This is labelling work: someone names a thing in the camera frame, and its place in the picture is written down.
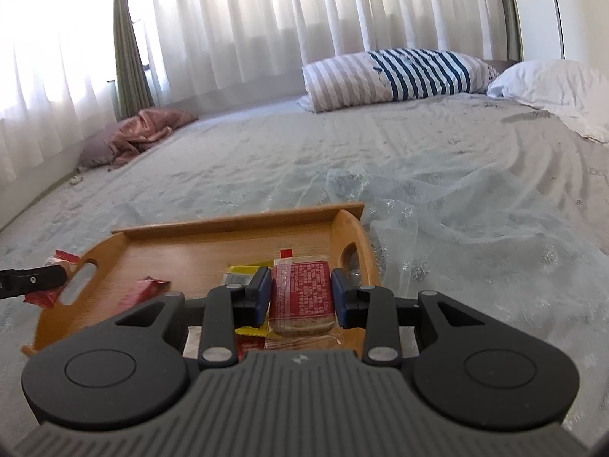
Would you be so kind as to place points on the white pillow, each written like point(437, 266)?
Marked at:
point(556, 90)

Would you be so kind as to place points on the striped pillow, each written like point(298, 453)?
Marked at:
point(380, 78)

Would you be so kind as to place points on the wooden tray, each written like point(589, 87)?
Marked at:
point(190, 252)

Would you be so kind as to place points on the pink wafer packet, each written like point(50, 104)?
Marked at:
point(299, 295)

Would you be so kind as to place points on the mauve pillow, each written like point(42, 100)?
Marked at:
point(97, 147)

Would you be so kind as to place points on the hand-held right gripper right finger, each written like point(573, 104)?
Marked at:
point(340, 295)

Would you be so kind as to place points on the red puffed snack bag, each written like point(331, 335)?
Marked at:
point(64, 258)

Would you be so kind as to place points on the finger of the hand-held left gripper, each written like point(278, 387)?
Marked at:
point(33, 280)

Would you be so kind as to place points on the white wardrobe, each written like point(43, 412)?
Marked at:
point(580, 9)

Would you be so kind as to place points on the dark red snack packet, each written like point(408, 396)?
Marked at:
point(142, 291)

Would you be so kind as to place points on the white sheer curtain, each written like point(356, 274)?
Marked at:
point(261, 24)

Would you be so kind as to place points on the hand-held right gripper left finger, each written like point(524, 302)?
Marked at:
point(259, 295)

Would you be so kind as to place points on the yellow snack packet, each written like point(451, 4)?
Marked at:
point(240, 273)

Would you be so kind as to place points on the pink cloth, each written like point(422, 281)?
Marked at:
point(152, 126)

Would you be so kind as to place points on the green curtain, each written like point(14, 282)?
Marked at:
point(131, 43)
point(509, 9)

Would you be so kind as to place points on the dark bed headboard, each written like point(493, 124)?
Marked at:
point(502, 64)

